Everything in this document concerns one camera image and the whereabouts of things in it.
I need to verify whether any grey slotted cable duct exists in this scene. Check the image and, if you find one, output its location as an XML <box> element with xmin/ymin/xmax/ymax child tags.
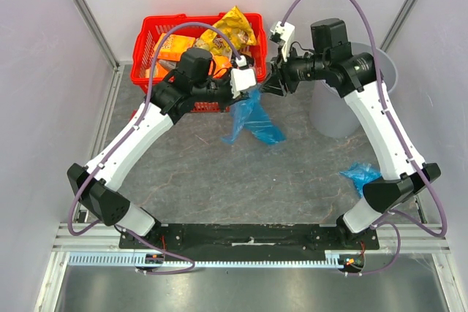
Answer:
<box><xmin>68</xmin><ymin>251</ymin><xmax>356</xmax><ymax>269</ymax></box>

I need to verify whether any grey plastic trash bin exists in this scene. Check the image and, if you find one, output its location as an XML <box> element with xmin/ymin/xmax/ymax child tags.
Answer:
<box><xmin>309</xmin><ymin>49</ymin><xmax>399</xmax><ymax>139</ymax></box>

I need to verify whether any blue trash bag roll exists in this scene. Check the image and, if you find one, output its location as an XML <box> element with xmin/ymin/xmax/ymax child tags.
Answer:
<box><xmin>339</xmin><ymin>162</ymin><xmax>381</xmax><ymax>198</ymax></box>

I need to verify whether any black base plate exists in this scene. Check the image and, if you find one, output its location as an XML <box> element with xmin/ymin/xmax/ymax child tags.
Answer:
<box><xmin>118</xmin><ymin>222</ymin><xmax>381</xmax><ymax>262</ymax></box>

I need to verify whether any small orange carton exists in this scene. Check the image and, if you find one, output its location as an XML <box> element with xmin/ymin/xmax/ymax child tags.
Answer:
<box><xmin>212</xmin><ymin>56</ymin><xmax>232</xmax><ymax>79</ymax></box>

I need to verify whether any yellow chips bag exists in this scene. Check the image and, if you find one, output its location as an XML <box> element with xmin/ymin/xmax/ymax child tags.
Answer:
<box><xmin>194</xmin><ymin>6</ymin><xmax>257</xmax><ymax>57</ymax></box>

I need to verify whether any orange striped packet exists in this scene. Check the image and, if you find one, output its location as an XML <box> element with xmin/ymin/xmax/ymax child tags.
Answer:
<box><xmin>154</xmin><ymin>61</ymin><xmax>176</xmax><ymax>80</ymax></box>

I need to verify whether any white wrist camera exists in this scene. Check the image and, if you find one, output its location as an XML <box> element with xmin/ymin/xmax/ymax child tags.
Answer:
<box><xmin>270</xmin><ymin>21</ymin><xmax>295</xmax><ymax>62</ymax></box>
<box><xmin>230</xmin><ymin>55</ymin><xmax>257</xmax><ymax>99</ymax></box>

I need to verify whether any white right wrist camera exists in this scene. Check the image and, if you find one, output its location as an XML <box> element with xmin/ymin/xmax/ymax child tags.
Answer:
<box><xmin>270</xmin><ymin>21</ymin><xmax>295</xmax><ymax>62</ymax></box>

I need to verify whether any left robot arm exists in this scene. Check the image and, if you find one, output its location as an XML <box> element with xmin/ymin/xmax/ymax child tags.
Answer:
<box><xmin>67</xmin><ymin>47</ymin><xmax>256</xmax><ymax>248</ymax></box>

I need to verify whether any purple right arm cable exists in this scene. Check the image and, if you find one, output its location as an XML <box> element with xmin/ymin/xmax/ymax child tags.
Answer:
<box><xmin>280</xmin><ymin>0</ymin><xmax>448</xmax><ymax>277</ymax></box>

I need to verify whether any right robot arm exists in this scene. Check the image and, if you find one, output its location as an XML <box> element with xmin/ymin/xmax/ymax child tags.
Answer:
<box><xmin>262</xmin><ymin>18</ymin><xmax>441</xmax><ymax>249</ymax></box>

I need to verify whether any orange snack box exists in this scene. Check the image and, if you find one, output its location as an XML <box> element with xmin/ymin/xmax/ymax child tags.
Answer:
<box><xmin>157</xmin><ymin>34</ymin><xmax>196</xmax><ymax>61</ymax></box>

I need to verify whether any torn blue trash bag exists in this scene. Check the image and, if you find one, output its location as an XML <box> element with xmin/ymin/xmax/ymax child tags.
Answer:
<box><xmin>221</xmin><ymin>85</ymin><xmax>286</xmax><ymax>145</ymax></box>

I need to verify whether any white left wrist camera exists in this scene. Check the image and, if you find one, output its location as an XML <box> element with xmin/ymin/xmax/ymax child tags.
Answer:
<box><xmin>230</xmin><ymin>55</ymin><xmax>257</xmax><ymax>99</ymax></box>

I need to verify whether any red plastic shopping basket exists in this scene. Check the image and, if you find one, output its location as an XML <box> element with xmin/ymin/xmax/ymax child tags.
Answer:
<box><xmin>130</xmin><ymin>12</ymin><xmax>268</xmax><ymax>92</ymax></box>

